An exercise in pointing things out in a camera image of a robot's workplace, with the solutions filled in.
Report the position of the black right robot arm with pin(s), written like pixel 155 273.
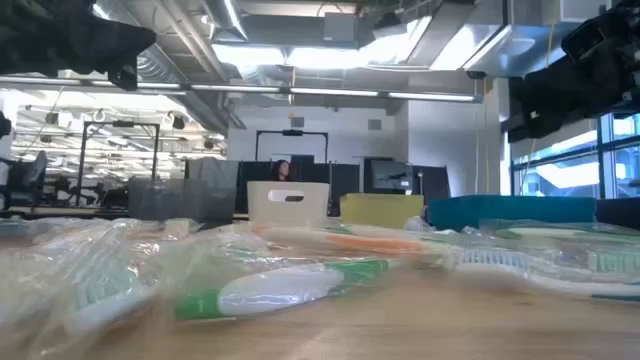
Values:
pixel 620 20

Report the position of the window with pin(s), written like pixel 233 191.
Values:
pixel 565 175

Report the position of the teal plastic bin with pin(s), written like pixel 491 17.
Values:
pixel 510 210

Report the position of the office chair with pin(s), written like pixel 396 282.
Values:
pixel 27 175

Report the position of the wrapped blue toothbrush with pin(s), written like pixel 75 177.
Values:
pixel 492 258

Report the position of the grey transparent plastic bin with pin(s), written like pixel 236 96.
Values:
pixel 180 200

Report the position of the black monitor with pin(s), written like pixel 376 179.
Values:
pixel 391 176

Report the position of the yellow plastic bin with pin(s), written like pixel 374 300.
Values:
pixel 380 210

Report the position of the long ceiling light bar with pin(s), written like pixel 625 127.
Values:
pixel 330 92

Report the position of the dark office partition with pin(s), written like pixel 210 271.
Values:
pixel 345 185

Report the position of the person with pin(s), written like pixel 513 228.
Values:
pixel 281 171

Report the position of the white plastic bin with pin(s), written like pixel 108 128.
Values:
pixel 310 210

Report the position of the black gantry frame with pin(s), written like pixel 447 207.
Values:
pixel 122 124
pixel 292 132

